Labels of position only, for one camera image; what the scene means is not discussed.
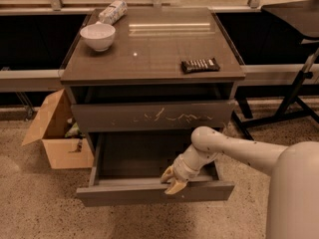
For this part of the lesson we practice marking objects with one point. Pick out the grey drawer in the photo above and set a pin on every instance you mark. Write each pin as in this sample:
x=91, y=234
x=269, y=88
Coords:
x=152, y=116
x=128, y=166

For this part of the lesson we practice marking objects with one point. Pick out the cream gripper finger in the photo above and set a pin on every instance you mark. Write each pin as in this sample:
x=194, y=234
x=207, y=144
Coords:
x=175, y=186
x=168, y=175

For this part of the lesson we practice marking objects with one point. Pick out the grey drawer cabinet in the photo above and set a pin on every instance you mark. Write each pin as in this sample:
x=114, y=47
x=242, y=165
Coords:
x=144, y=63

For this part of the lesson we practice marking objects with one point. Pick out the grey top drawer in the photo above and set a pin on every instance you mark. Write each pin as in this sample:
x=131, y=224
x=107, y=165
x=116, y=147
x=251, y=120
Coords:
x=152, y=116

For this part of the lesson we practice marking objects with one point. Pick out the white plastic snack bag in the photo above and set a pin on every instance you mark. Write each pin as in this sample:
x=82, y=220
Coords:
x=114, y=12

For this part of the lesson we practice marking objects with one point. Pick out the black rolling stand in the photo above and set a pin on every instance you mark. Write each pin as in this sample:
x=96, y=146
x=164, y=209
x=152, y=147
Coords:
x=283, y=81

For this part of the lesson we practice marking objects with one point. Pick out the dark chocolate bar wrapper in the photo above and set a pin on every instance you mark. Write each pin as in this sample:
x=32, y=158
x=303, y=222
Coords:
x=201, y=65

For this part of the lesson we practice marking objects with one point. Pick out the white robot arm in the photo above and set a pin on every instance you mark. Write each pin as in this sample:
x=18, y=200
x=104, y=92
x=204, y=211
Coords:
x=293, y=199

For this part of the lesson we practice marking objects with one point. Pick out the open cardboard box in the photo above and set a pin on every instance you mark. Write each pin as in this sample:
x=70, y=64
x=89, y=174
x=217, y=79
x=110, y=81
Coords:
x=50, y=126

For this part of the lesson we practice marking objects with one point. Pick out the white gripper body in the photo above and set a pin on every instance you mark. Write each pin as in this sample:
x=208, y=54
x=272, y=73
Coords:
x=182, y=170

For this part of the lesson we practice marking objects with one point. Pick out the white ceramic bowl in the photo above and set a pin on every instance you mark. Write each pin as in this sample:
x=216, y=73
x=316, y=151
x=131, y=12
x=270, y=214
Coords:
x=99, y=37

